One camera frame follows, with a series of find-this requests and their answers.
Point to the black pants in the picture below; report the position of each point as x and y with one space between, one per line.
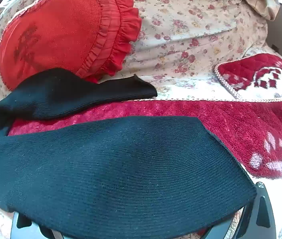
118 166

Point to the red heart-shaped frilled pillow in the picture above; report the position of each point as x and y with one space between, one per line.
56 29

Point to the red white plush blanket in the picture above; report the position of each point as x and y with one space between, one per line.
205 119

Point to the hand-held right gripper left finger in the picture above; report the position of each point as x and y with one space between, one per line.
23 234

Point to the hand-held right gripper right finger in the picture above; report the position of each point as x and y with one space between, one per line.
260 190

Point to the red white armrest cover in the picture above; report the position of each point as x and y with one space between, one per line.
238 72

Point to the floral sofa cover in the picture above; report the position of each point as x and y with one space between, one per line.
180 29

